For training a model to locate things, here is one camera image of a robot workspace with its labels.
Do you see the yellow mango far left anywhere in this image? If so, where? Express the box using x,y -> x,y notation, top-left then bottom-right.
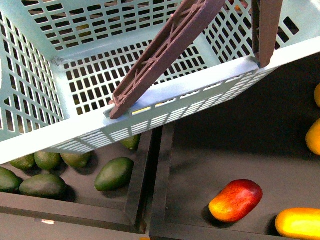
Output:
275,207 -> 320,240

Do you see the green avocado right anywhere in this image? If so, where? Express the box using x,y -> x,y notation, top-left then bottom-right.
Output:
94,157 -> 135,192

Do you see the brown basket handle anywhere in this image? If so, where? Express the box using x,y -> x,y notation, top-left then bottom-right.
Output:
109,0 -> 283,120

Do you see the yellow mango under basket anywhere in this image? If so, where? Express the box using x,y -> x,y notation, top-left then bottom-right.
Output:
305,119 -> 320,156

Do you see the red orange mango left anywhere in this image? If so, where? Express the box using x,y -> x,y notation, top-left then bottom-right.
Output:
208,179 -> 263,224

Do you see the light blue plastic basket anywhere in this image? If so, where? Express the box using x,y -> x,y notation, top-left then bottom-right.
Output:
0,0 -> 320,164

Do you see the green lime right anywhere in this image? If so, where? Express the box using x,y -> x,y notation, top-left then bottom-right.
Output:
60,152 -> 91,168

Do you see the black fruit display tray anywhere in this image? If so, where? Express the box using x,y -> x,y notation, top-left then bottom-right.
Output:
149,54 -> 320,240

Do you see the black avocado display tray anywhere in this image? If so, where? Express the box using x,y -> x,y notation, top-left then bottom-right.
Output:
0,129 -> 161,234

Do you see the green lime middle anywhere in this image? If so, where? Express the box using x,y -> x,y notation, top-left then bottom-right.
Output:
34,151 -> 62,171

